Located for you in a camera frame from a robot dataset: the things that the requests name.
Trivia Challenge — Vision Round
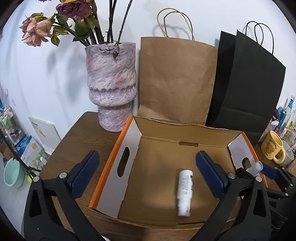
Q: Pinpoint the black paper bag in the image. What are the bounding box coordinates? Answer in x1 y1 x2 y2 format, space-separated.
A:
206 21 286 139

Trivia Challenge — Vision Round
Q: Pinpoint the metal storage shelf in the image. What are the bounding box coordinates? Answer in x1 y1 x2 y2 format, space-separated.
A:
0 107 26 149

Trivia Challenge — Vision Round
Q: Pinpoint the brown paper bag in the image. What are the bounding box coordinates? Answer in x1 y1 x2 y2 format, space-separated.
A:
138 8 218 127

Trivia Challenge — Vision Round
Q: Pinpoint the brown cardboard carton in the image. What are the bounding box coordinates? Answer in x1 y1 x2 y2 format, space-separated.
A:
0 141 13 160

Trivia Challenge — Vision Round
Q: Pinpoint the purple wall decoration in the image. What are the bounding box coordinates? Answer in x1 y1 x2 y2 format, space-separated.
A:
0 85 10 105

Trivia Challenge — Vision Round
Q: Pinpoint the mint green bowl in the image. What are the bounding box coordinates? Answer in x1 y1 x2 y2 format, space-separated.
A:
4 158 25 188

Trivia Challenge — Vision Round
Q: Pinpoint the blue white package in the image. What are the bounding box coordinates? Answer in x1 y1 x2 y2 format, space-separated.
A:
14 135 33 156

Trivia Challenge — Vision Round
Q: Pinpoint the pink purple textured vase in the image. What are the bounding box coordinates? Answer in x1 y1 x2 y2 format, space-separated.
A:
85 42 137 132

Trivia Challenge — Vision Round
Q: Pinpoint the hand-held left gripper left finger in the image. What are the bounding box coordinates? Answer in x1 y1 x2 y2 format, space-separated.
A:
24 150 103 241

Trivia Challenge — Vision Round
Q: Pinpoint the orange cardboard box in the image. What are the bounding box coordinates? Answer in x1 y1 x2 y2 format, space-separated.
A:
89 115 269 229

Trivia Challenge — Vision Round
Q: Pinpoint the grey white cup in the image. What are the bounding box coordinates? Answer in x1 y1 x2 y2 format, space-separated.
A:
281 140 296 166

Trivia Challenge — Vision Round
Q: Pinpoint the clear bottle blue cap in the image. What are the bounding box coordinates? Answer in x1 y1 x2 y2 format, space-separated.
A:
283 95 295 132

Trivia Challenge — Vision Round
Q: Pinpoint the white green printed package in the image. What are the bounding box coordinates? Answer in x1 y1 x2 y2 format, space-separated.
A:
21 138 49 172

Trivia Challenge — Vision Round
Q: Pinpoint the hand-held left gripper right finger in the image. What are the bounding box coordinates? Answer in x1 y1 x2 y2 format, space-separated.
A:
192 151 272 241

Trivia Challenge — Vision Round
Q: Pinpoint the yellow bear mug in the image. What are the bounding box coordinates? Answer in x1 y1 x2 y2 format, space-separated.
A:
261 130 286 164

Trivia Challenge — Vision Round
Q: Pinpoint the dried rose bouquet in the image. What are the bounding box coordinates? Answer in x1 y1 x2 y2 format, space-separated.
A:
19 0 133 52

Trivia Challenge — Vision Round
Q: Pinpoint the blue drink can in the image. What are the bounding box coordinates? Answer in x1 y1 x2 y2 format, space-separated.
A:
276 107 287 130

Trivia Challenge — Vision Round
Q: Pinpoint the black light stand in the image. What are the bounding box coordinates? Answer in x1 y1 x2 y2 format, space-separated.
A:
0 130 42 183

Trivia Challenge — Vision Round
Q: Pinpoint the clear small tube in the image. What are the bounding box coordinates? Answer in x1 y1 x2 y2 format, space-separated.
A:
245 161 263 174

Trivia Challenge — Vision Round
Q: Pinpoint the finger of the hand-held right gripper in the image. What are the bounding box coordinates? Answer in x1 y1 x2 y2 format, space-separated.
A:
261 163 296 186
236 167 255 179

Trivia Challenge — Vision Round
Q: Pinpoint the white spray bottle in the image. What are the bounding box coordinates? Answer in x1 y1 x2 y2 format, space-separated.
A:
177 170 193 217

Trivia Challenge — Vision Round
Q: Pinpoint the clear oats jar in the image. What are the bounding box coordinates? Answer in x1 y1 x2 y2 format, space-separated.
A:
258 118 274 143

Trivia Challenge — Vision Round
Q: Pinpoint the white flat board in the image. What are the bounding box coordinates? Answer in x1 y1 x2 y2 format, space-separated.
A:
28 116 62 153

